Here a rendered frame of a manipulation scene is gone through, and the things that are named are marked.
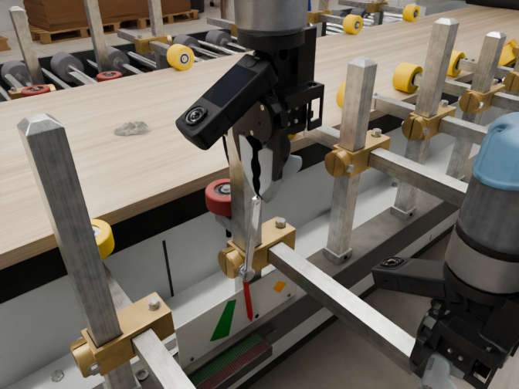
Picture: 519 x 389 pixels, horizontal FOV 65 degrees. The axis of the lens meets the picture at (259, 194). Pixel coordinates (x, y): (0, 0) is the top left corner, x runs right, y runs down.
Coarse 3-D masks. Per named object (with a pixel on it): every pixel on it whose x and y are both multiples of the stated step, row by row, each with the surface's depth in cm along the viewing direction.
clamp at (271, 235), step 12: (264, 228) 71; (276, 228) 71; (288, 228) 71; (264, 240) 69; (276, 240) 69; (288, 240) 71; (228, 252) 66; (240, 252) 66; (264, 252) 68; (228, 264) 66; (240, 264) 66; (252, 264) 67; (264, 264) 70; (228, 276) 68
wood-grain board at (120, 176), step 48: (336, 48) 168; (384, 48) 168; (480, 48) 168; (48, 96) 119; (96, 96) 119; (144, 96) 119; (192, 96) 119; (0, 144) 92; (96, 144) 92; (144, 144) 92; (192, 144) 92; (0, 192) 76; (96, 192) 76; (144, 192) 76; (0, 240) 64; (48, 240) 65
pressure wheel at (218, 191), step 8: (216, 184) 77; (224, 184) 77; (208, 192) 74; (216, 192) 75; (224, 192) 75; (208, 200) 74; (216, 200) 73; (224, 200) 72; (208, 208) 75; (216, 208) 73; (224, 208) 73
